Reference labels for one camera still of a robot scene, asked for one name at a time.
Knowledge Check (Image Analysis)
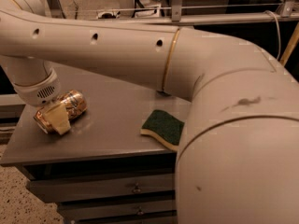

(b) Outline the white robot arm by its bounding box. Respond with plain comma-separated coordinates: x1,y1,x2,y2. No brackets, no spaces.
0,0,299,224

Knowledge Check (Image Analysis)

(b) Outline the yellow robot base frame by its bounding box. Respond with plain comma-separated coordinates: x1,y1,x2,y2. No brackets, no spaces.
279,22,299,66

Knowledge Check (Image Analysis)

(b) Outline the white cable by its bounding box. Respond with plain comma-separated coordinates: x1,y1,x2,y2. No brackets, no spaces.
264,9,283,63

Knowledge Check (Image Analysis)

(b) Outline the metal guard rail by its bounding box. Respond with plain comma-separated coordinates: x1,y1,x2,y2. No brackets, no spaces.
40,0,299,26

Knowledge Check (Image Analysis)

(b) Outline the top drawer knob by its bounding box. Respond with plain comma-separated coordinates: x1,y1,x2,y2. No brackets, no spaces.
132,184,141,194

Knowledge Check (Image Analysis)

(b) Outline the drawer knob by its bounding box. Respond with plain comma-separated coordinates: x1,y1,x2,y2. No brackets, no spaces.
132,184,141,194
136,207,145,216

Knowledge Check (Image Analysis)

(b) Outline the crushed orange soda can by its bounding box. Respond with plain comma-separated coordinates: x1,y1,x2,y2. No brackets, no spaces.
34,90,87,133

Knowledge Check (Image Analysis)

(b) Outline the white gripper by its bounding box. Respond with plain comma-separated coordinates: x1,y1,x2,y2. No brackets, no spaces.
13,68,71,135

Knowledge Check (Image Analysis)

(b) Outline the green and yellow sponge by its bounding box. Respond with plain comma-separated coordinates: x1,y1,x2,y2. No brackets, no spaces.
140,110,184,151

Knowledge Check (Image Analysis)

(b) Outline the grey drawer cabinet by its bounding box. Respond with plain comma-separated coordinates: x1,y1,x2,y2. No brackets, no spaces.
1,66,190,224

